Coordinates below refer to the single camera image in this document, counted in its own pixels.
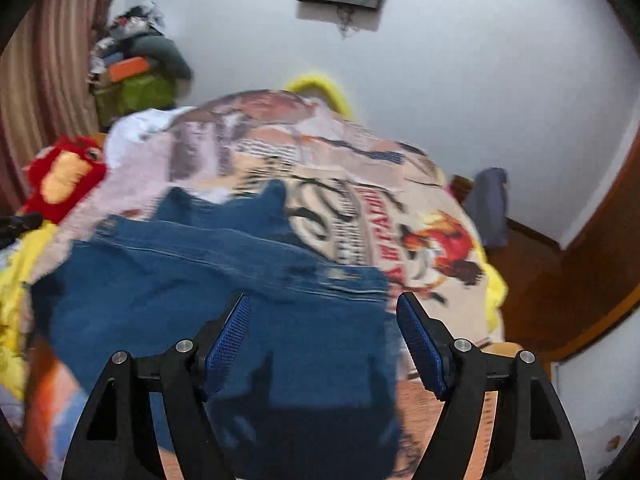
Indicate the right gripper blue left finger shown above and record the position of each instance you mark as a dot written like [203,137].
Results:
[186,375]

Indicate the yellow garment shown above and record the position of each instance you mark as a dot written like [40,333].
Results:
[17,262]

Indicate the pile of clothes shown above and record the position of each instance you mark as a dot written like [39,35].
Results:
[137,33]

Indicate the green storage box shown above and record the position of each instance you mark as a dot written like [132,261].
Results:
[132,95]

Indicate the red striped curtain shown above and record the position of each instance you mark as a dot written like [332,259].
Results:
[44,85]

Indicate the yellow pillow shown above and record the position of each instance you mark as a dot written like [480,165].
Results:
[320,84]

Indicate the printed newspaper pattern bedspread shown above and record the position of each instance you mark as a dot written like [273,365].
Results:
[322,223]

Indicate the red plush toy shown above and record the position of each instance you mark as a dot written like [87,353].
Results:
[63,176]

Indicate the blue denim jacket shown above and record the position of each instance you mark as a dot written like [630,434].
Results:
[300,384]

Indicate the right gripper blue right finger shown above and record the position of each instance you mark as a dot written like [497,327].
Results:
[459,375]

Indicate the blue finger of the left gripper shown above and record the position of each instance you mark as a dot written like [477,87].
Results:
[13,227]

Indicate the white cloth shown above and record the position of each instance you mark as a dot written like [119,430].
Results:
[136,128]

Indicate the orange shoe box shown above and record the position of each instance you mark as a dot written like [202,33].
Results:
[130,67]

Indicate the grey blue backpack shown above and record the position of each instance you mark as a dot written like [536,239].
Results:
[487,206]

